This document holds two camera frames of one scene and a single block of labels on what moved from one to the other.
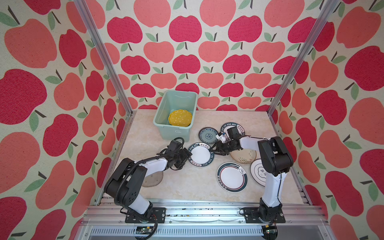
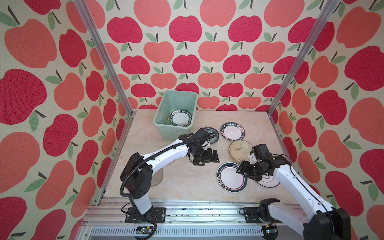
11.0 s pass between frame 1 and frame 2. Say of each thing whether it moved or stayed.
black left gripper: moved
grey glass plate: stayed
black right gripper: moved
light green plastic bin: stayed
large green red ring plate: stayed
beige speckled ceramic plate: stayed
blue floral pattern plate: stayed
